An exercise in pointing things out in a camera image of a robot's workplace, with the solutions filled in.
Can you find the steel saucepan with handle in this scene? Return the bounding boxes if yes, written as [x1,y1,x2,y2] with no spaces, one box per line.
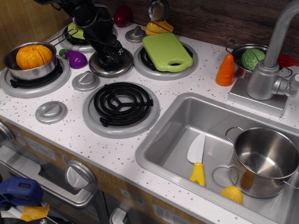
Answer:
[3,28,79,81]

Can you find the green toy cabbage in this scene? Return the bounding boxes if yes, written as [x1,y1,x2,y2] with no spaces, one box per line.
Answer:
[241,49,265,71]

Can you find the silver knob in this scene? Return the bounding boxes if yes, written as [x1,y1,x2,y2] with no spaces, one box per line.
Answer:
[35,101,68,125]
[125,26,146,43]
[72,71,100,92]

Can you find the silver knob back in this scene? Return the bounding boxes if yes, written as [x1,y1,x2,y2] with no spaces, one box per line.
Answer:
[125,26,146,43]

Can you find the silver knob front left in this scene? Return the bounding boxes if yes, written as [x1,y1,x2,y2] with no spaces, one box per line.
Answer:
[35,101,68,125]

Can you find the back right stove burner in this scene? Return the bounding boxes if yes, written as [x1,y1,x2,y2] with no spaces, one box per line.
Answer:
[133,43,199,81]

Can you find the black stove burner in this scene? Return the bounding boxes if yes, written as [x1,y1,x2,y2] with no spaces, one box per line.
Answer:
[83,82,160,139]
[0,56,71,98]

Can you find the yellow toy banana bunch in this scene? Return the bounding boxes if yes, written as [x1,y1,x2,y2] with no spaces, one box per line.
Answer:
[145,20,174,36]

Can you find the front black stove burner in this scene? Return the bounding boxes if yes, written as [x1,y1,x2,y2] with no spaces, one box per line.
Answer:
[83,82,160,139]

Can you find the yellow toy corn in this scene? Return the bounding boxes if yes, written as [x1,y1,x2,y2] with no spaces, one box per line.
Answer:
[221,186,243,205]

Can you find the purple toy eggplant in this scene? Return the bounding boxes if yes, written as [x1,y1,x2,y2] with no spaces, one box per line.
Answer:
[59,49,88,69]

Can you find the round steel pot lid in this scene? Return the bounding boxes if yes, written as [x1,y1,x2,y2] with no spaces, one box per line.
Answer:
[89,49,133,78]

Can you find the yellow cloth scrap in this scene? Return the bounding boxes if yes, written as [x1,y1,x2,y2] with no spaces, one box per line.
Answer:
[20,204,50,222]

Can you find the green toy plate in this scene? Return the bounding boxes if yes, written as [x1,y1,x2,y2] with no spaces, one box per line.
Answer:
[67,22,85,40]

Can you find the silver oven door handle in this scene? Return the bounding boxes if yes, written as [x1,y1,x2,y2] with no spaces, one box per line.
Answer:
[0,146,94,209]

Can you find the left black stove burner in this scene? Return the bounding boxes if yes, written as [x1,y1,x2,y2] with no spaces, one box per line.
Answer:
[0,56,71,98]

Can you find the blue clamp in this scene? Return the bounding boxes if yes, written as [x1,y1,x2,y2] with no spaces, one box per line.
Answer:
[0,176,43,206]

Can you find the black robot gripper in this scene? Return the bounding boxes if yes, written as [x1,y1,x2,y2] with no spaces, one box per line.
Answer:
[63,0,124,67]

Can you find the small steel pot back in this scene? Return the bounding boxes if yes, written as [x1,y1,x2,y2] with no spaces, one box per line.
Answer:
[226,43,268,79]

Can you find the orange toy carrot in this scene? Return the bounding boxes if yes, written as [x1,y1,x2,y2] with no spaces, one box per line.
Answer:
[215,54,235,86]

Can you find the silver oven dial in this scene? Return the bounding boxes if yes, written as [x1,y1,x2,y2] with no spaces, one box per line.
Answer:
[0,122,15,143]

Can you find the silver toy faucet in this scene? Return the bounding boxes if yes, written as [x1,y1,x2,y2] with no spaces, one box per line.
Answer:
[228,0,299,117]

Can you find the green toy cutting board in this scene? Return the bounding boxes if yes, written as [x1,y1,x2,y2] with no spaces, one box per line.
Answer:
[142,33,193,72]

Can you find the silver toy sink basin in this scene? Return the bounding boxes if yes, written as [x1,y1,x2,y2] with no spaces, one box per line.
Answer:
[136,93,299,224]

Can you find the large steel pot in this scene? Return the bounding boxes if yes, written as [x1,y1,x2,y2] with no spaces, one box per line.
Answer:
[225,127,299,198]

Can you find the back left stove burner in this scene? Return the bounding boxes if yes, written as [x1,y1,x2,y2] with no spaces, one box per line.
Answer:
[56,22,119,53]

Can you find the red toy pepper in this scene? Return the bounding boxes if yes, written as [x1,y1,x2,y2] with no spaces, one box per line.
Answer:
[277,54,299,68]

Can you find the orange toy pumpkin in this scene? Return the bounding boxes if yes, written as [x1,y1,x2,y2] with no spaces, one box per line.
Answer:
[16,45,53,70]

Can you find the silver knob middle left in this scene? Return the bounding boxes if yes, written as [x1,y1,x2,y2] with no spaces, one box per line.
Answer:
[72,71,100,92]

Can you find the hanging steel ladle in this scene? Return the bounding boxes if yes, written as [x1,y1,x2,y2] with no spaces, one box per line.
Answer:
[149,0,170,21]

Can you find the toy knife yellow handle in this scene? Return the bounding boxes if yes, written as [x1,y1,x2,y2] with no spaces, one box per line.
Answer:
[187,133,206,187]

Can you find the dark red toy fruit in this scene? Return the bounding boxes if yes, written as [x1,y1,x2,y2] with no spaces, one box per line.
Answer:
[113,5,133,27]

